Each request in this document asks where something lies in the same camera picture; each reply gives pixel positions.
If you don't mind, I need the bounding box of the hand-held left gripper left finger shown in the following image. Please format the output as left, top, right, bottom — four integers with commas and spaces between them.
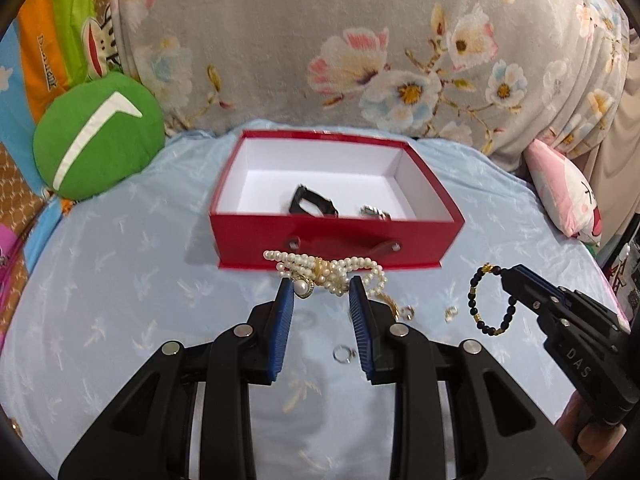
57, 277, 296, 480

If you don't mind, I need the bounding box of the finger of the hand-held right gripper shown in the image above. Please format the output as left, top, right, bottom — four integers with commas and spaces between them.
512, 263, 577, 307
501, 269, 564, 322

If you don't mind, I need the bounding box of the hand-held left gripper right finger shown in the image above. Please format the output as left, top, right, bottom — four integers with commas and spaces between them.
348, 276, 586, 480

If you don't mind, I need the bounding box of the gold chain bracelet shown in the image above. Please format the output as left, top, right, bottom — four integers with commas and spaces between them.
374, 289, 403, 321

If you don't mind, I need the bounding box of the black bead bracelet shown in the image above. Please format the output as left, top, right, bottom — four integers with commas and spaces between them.
467, 262, 518, 337

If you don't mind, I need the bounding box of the white pearl necklace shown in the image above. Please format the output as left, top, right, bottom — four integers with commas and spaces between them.
262, 249, 388, 302

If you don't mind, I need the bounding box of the red cardboard box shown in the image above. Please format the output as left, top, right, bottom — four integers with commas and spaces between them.
209, 129, 466, 272

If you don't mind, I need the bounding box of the person's right hand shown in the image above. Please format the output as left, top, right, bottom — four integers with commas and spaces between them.
556, 392, 627, 467

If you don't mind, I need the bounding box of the pink cartoon pillow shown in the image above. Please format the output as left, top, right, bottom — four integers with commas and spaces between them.
522, 139, 604, 247

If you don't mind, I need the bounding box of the black wrist watch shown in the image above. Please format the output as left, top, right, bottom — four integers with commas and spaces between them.
289, 184, 340, 219

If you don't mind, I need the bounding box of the light blue bed sheet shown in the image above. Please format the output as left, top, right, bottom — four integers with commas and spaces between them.
0, 119, 632, 480

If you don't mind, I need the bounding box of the green round cushion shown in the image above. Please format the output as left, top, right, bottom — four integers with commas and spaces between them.
32, 71, 166, 202

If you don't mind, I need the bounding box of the grey floral pillow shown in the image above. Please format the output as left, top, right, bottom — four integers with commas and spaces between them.
107, 0, 632, 177

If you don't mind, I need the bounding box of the colourful printed cloth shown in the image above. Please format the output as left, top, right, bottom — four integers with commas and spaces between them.
0, 0, 127, 341

